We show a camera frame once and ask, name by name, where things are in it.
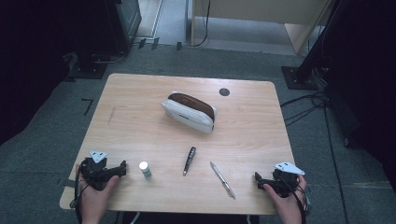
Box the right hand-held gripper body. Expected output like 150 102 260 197
262 161 306 199

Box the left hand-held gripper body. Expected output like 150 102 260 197
79 150 121 191

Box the person's right hand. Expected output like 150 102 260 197
262 174 308 219

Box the person's left hand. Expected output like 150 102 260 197
75 163 121 217

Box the small white bottle green label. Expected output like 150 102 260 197
138 161 153 180

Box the silver pen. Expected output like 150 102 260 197
209 161 236 200

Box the black pen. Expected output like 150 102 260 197
182 146 197 177

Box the person's dark clothing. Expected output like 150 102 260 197
117 211 261 224

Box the white pencil case brown lining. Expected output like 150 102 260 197
160 91 219 134

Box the black stand with flat base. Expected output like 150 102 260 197
64 50 130 82

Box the black metal stand square base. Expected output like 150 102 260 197
280 0 342 91

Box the dark curtain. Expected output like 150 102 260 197
0 0 120 147
320 0 396 194

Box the dark cabinet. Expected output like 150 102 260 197
104 0 143 55

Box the beige wooden cabinet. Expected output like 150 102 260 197
190 0 332 56

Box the right hand-held gripper cable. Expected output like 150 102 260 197
279 174 312 224

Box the hand-held gripper cable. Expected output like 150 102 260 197
70 160 90 224
279 174 312 224

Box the left hand-held gripper cable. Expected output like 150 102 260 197
70 160 90 224

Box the bundle of black floor cables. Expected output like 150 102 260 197
279 66 349 224

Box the black hanging cable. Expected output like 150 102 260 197
191 0 212 49

